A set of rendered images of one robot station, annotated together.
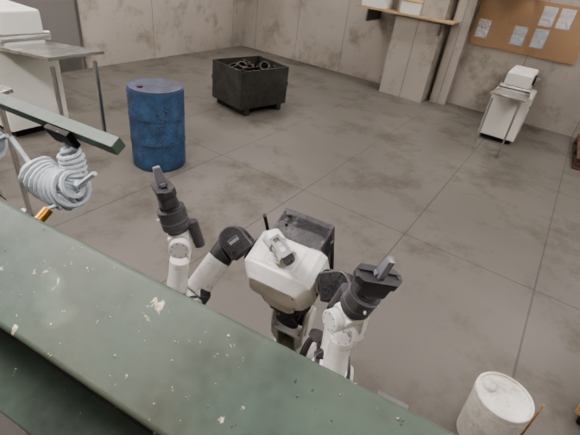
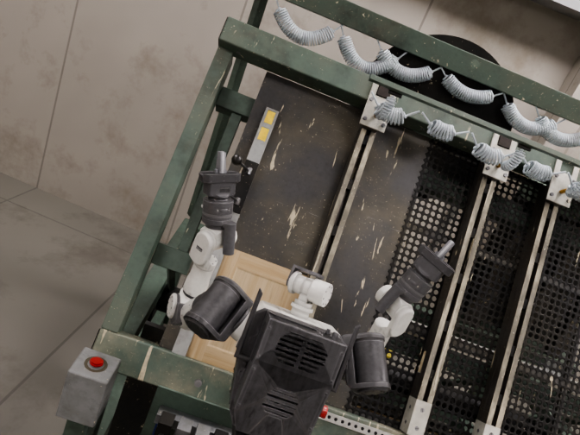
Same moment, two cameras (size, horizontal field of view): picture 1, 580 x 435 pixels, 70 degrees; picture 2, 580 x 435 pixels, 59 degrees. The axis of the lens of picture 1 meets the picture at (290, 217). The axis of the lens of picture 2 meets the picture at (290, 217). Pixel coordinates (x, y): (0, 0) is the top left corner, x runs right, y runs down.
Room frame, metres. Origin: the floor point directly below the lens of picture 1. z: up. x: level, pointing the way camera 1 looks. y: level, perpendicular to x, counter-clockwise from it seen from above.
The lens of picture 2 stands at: (2.10, -0.71, 2.04)
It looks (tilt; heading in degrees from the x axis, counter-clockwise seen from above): 20 degrees down; 151
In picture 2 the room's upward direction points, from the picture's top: 23 degrees clockwise
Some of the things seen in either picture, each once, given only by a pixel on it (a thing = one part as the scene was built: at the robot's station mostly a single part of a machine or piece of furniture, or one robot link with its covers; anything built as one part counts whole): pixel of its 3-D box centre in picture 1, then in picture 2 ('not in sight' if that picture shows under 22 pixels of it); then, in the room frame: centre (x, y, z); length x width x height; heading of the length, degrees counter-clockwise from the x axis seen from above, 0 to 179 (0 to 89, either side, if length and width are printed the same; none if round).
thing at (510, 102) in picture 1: (510, 104); not in sight; (6.79, -3.26, 0.53); 2.27 x 0.57 x 1.07; 151
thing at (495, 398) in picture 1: (496, 410); not in sight; (1.41, -1.28, 0.24); 0.32 x 0.30 x 0.47; 60
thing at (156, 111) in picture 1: (157, 124); not in sight; (4.23, 1.58, 0.44); 0.59 x 0.59 x 0.89
